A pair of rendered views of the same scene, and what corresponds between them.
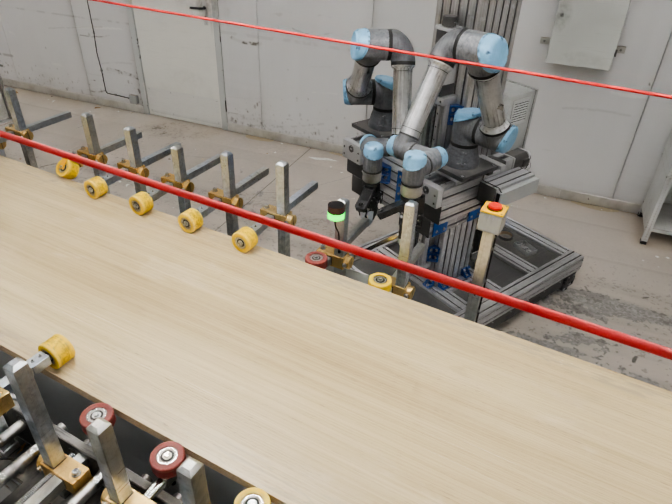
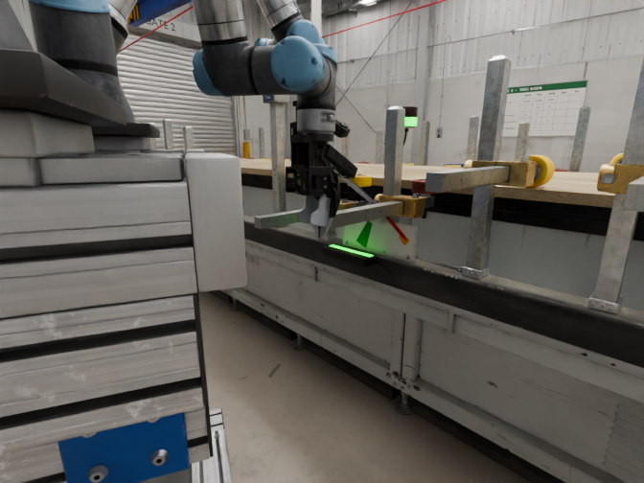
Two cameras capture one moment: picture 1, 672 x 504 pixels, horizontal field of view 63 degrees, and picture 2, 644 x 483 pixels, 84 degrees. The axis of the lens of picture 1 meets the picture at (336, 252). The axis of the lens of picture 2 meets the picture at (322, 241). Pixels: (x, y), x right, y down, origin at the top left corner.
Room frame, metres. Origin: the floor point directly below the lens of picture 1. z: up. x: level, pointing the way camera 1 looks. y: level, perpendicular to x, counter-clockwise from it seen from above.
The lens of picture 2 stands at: (2.68, 0.11, 1.00)
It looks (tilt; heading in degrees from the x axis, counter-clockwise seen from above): 15 degrees down; 198
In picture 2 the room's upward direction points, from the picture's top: straight up
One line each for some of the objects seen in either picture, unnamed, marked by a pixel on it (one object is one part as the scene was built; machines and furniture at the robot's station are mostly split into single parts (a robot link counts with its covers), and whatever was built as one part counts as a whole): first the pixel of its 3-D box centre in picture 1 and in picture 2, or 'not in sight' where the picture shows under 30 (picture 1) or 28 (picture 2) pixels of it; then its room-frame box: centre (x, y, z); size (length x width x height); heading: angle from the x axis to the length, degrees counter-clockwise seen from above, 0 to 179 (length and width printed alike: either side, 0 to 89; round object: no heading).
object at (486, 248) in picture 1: (477, 286); (278, 167); (1.44, -0.47, 0.93); 0.05 x 0.05 x 0.45; 63
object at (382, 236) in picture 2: (349, 278); (376, 237); (1.69, -0.06, 0.75); 0.26 x 0.01 x 0.10; 63
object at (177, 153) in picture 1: (183, 198); not in sight; (2.03, 0.65, 0.88); 0.03 x 0.03 x 0.48; 63
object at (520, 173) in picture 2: (278, 216); (496, 172); (1.81, 0.22, 0.95); 0.13 x 0.06 x 0.05; 63
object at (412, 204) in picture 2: (334, 258); (399, 204); (1.69, 0.00, 0.85); 0.13 x 0.06 x 0.05; 63
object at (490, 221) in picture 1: (492, 218); (276, 93); (1.45, -0.47, 1.18); 0.07 x 0.07 x 0.08; 63
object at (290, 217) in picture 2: (400, 274); (316, 213); (1.66, -0.24, 0.80); 0.43 x 0.03 x 0.04; 153
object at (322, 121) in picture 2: (371, 175); (317, 123); (1.99, -0.13, 1.04); 0.08 x 0.08 x 0.05
